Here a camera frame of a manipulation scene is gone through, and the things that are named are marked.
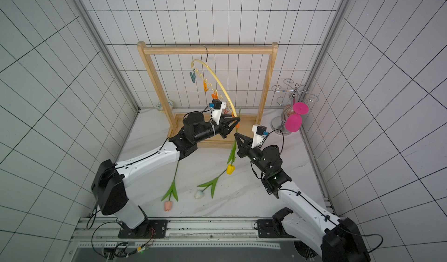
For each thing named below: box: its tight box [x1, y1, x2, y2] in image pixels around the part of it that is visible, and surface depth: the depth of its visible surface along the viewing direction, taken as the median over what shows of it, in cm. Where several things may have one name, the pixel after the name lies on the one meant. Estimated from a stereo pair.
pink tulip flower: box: [161, 160, 180, 212], surface depth 84 cm
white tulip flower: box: [194, 168, 227, 200], surface depth 87 cm
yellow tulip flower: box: [226, 108, 241, 176], surface depth 76 cm
